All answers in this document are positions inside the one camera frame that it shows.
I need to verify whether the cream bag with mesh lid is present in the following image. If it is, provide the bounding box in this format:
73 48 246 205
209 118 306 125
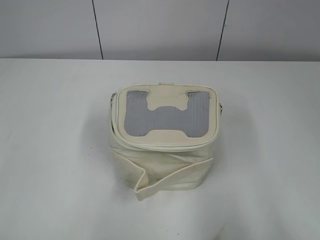
108 84 223 201

